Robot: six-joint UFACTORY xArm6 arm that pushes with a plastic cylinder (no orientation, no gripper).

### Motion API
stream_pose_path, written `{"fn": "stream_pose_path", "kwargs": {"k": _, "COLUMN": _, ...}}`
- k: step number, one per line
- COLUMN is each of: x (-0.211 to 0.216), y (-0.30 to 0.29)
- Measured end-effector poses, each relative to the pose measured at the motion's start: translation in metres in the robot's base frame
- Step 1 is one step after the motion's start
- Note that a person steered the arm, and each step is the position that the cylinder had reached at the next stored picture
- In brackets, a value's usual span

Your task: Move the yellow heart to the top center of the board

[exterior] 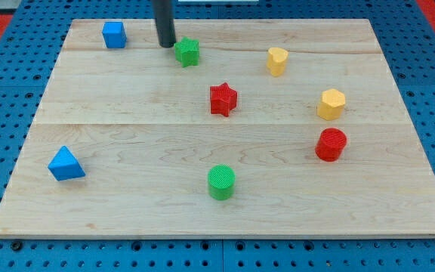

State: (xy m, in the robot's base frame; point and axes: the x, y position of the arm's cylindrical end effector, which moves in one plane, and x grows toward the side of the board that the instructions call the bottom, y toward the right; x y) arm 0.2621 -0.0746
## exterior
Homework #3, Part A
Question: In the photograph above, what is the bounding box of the green star block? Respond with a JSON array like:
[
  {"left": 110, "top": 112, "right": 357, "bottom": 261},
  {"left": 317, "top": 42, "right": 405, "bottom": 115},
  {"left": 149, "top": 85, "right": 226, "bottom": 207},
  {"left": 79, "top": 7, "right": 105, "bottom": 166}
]
[{"left": 174, "top": 36, "right": 200, "bottom": 67}]

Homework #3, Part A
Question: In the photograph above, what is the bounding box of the yellow hexagon block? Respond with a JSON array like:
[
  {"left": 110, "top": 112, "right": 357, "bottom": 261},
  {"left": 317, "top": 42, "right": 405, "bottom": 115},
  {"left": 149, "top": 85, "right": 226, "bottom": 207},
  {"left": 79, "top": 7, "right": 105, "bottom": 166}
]
[{"left": 316, "top": 88, "right": 346, "bottom": 121}]

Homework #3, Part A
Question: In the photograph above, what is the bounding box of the blue triangle block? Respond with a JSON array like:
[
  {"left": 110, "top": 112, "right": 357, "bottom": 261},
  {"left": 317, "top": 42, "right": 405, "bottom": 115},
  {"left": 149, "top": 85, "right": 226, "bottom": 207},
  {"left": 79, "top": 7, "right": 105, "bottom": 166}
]
[{"left": 48, "top": 146, "right": 85, "bottom": 181}]

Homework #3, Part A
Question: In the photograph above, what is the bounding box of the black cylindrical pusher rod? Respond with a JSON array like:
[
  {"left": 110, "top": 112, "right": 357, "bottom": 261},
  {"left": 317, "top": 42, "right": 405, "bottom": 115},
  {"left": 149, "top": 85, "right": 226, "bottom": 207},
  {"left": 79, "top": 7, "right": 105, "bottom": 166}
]
[{"left": 151, "top": 0, "right": 176, "bottom": 48}]

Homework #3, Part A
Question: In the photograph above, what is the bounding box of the red cylinder block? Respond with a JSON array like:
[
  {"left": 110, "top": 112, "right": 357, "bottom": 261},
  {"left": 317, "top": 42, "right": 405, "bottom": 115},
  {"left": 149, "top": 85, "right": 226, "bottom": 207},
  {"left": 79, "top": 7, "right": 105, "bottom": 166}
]
[{"left": 315, "top": 128, "right": 347, "bottom": 162}]

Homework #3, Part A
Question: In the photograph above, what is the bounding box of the green cylinder block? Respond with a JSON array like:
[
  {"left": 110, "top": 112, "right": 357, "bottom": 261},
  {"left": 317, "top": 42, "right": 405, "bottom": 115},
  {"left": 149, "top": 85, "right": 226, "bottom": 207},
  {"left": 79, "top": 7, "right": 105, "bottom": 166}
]
[{"left": 208, "top": 165, "right": 236, "bottom": 200}]

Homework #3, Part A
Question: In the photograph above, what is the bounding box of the red star block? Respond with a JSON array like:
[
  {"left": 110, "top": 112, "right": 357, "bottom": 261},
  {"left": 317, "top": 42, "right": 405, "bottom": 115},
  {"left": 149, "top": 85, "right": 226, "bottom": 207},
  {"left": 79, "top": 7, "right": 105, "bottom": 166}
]
[{"left": 210, "top": 82, "right": 238, "bottom": 117}]

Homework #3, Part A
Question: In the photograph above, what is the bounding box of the yellow heart block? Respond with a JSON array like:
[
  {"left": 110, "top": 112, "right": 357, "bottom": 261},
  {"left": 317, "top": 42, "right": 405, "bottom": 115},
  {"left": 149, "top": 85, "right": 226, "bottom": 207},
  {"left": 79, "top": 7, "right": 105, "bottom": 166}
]
[{"left": 266, "top": 47, "right": 288, "bottom": 77}]

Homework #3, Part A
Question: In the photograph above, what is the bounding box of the wooden board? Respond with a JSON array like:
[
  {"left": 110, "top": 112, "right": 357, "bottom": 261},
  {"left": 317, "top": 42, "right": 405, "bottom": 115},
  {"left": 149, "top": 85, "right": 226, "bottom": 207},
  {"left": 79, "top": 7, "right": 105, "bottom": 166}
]
[{"left": 0, "top": 19, "right": 435, "bottom": 240}]

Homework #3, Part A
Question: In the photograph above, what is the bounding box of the blue cube block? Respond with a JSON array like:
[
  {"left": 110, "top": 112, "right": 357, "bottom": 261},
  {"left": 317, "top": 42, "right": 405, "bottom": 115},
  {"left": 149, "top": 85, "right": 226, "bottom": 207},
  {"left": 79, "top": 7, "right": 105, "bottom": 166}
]
[{"left": 102, "top": 21, "right": 127, "bottom": 48}]

